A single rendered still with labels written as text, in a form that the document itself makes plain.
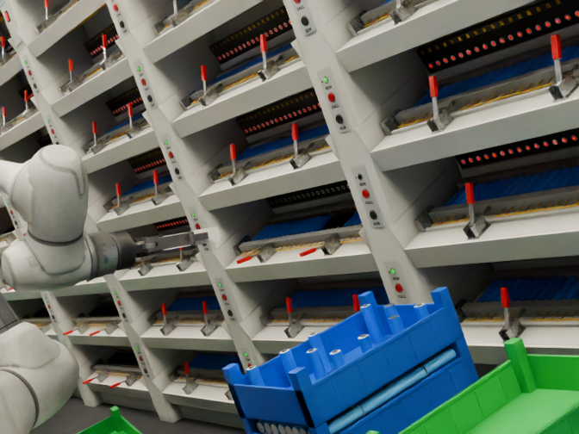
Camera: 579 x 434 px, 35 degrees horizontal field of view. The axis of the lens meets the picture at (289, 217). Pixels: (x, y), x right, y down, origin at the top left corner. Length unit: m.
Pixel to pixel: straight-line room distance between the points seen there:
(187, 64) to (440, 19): 0.99
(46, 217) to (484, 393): 0.84
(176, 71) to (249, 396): 1.16
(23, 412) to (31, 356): 0.14
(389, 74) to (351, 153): 0.17
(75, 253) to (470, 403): 0.83
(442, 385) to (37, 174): 0.79
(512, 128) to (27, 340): 1.17
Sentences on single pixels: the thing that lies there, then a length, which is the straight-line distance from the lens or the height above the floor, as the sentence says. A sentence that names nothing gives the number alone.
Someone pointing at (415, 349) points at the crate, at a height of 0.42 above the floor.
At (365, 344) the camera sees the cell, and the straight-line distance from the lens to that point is 1.34.
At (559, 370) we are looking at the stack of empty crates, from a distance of 1.32.
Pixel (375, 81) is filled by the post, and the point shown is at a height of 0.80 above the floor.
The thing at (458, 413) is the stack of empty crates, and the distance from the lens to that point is 1.28.
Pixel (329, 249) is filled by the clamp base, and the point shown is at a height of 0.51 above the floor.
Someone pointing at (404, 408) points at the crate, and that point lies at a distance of 1.35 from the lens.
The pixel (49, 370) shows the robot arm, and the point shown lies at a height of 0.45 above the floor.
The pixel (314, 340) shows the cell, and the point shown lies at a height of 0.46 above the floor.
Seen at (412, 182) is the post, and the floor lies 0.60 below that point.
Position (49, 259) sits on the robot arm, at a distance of 1.76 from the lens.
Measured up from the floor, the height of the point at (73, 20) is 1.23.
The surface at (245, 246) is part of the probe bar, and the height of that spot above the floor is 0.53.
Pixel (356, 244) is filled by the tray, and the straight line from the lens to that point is 1.91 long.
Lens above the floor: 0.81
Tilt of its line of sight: 6 degrees down
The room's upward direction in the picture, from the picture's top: 20 degrees counter-clockwise
